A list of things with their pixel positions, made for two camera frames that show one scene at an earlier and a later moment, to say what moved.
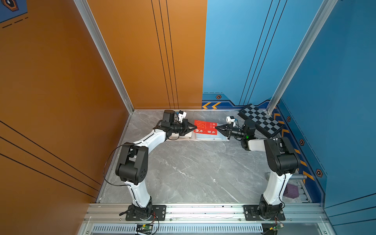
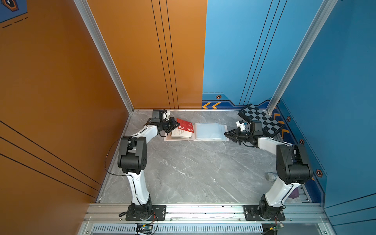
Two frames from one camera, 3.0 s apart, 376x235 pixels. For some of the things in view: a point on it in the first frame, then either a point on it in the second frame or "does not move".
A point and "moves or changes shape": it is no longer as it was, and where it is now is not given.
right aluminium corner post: [326, 9] does not move
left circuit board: [145, 228] does not move
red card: [205, 128] moves or changes shape
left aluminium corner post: [101, 45] does not move
